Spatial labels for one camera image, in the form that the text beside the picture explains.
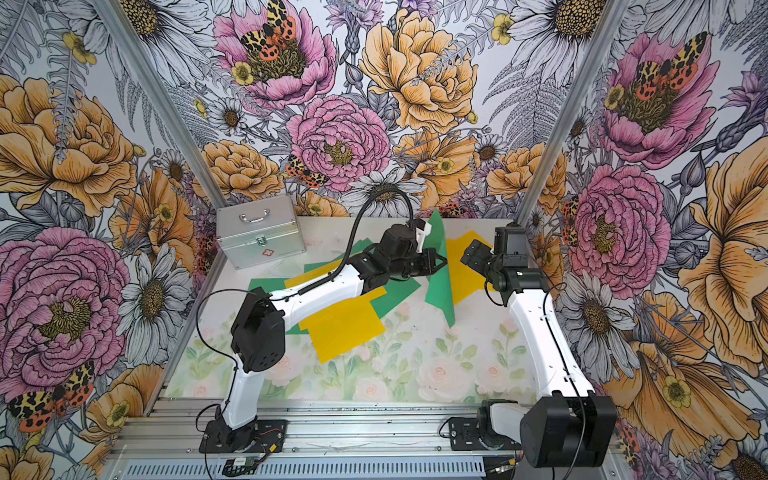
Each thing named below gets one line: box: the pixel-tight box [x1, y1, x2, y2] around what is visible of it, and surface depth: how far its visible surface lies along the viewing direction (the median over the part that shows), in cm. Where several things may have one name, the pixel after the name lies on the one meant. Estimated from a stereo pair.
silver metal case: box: [216, 195, 307, 270], surface depth 104 cm
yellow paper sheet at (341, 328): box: [298, 286, 387, 364], surface depth 91 cm
